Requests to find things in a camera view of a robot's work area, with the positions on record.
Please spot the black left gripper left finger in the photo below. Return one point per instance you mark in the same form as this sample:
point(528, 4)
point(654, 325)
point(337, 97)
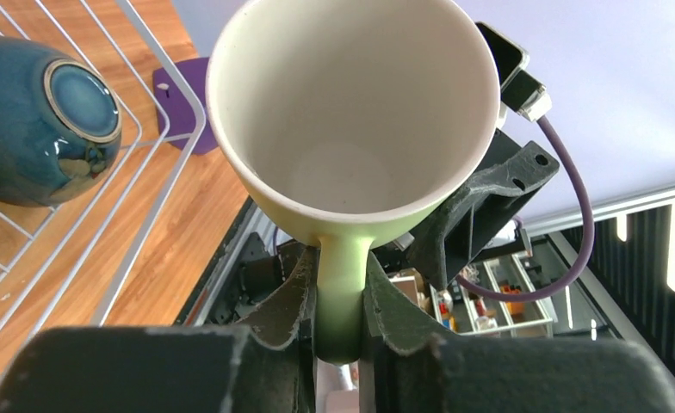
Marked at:
point(262, 363)

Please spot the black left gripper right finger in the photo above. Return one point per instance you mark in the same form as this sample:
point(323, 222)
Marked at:
point(412, 363)

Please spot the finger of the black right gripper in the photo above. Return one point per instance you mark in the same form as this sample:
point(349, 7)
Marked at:
point(508, 176)

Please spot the light green mug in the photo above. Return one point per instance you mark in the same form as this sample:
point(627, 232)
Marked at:
point(348, 123)

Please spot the dark blue floral bowl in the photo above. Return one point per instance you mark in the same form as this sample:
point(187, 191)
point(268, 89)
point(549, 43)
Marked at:
point(60, 125)

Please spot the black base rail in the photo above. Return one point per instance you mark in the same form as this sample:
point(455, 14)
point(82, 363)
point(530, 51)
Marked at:
point(253, 259)

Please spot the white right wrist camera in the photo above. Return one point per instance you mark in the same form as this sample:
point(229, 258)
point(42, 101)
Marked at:
point(520, 92)

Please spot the white wire dish rack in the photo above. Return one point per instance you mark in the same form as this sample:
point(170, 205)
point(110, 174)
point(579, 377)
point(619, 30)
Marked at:
point(57, 262)

